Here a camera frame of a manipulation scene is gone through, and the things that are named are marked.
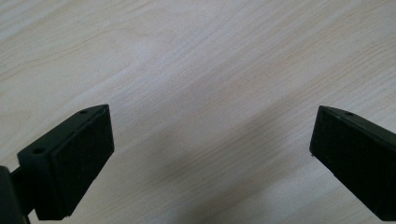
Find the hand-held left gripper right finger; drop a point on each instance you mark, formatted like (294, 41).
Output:
(358, 155)

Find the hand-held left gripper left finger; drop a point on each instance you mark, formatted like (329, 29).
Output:
(71, 165)

